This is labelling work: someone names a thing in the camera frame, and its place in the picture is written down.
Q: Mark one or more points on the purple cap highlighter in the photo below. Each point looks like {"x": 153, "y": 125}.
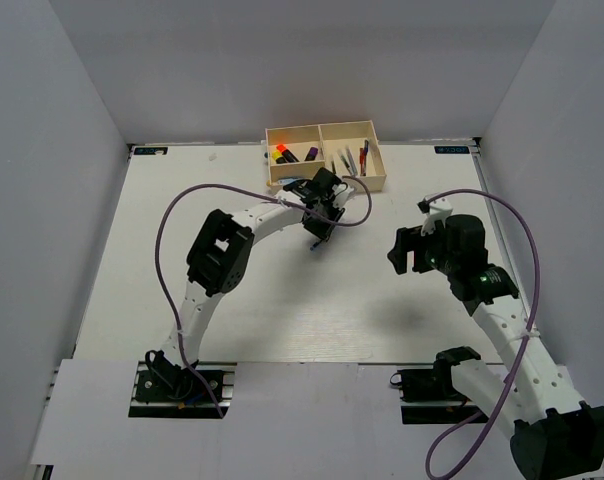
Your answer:
{"x": 311, "y": 154}

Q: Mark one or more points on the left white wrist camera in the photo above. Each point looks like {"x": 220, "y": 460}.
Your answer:
{"x": 343, "y": 192}

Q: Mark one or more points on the orange cap highlighter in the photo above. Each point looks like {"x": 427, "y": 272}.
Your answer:
{"x": 287, "y": 153}

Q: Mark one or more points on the right table logo sticker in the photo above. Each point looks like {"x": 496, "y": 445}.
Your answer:
{"x": 452, "y": 150}

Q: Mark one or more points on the wooden compartment box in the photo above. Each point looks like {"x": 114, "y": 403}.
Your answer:
{"x": 328, "y": 138}

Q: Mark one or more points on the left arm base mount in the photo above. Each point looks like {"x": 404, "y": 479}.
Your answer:
{"x": 163, "y": 390}

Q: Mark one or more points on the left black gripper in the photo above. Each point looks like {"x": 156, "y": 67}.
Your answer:
{"x": 324, "y": 233}

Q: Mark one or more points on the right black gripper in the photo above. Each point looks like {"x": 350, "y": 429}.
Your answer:
{"x": 410, "y": 239}

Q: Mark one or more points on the table logo sticker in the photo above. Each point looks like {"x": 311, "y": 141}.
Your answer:
{"x": 452, "y": 150}
{"x": 149, "y": 151}

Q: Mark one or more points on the red pen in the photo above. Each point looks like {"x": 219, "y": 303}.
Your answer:
{"x": 363, "y": 168}

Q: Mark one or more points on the purple clear pen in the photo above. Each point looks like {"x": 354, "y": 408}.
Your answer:
{"x": 350, "y": 161}

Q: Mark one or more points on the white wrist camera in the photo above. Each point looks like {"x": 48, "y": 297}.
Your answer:
{"x": 435, "y": 210}
{"x": 343, "y": 192}

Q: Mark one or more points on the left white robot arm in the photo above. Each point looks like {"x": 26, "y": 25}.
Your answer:
{"x": 219, "y": 256}

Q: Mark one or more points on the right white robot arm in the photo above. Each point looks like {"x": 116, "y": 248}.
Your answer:
{"x": 553, "y": 432}

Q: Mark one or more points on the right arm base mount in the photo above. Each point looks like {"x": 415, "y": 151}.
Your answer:
{"x": 424, "y": 402}

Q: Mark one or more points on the blue grip pen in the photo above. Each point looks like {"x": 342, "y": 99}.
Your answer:
{"x": 364, "y": 152}

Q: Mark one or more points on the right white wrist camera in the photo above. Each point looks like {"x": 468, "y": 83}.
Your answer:
{"x": 435, "y": 210}

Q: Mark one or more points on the blue clear highlighter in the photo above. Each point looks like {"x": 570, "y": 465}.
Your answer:
{"x": 288, "y": 180}

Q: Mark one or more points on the left table logo sticker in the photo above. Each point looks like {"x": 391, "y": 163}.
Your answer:
{"x": 149, "y": 151}

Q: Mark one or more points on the green clear pen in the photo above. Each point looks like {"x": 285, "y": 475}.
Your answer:
{"x": 345, "y": 162}

